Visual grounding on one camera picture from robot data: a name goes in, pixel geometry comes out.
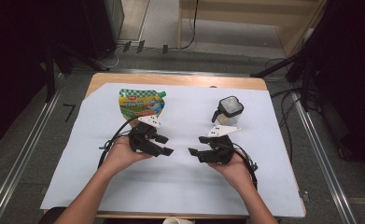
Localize black metal stand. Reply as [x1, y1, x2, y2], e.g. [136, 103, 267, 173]
[43, 40, 110, 105]

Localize black curtain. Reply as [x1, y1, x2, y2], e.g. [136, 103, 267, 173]
[297, 0, 365, 175]
[0, 0, 89, 152]

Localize grey floor cable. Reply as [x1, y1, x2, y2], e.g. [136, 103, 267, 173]
[95, 45, 122, 71]

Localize white cup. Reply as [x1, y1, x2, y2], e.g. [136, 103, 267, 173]
[162, 217, 195, 224]

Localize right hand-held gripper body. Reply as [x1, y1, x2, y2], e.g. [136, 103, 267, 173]
[205, 124, 242, 165]

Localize person's right hand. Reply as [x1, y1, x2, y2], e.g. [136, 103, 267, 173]
[207, 151, 257, 191]

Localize short metal floor rail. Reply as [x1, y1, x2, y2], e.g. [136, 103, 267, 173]
[108, 68, 253, 77]

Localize black floor cables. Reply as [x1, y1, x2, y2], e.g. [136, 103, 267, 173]
[264, 57, 303, 163]

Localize light wooden furniture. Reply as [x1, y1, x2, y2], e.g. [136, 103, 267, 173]
[176, 0, 328, 59]

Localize left hand-held gripper cable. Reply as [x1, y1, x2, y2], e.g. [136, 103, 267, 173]
[97, 116, 141, 170]

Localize black stand leg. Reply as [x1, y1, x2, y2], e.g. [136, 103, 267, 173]
[250, 53, 300, 79]

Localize clear jar with black lid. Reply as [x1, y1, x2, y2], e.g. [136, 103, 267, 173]
[211, 95, 246, 127]

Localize long metal floor rail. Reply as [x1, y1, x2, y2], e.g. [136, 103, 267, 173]
[290, 91, 358, 224]
[0, 73, 67, 224]

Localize white paper sheet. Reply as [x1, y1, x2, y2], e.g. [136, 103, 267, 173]
[39, 82, 306, 218]

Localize black cabinet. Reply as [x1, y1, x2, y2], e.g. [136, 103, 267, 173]
[82, 0, 125, 61]

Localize green yellow spout pouch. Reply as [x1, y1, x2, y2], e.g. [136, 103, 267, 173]
[118, 89, 167, 126]

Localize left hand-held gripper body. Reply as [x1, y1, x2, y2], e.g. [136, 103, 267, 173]
[128, 115, 161, 156]

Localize person's left hand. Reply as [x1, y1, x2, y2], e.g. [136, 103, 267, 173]
[103, 135, 153, 175]

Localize wooden table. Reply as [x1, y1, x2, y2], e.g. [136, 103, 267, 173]
[43, 72, 307, 220]

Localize hanging black cable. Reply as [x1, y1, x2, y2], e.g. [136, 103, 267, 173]
[167, 0, 200, 51]

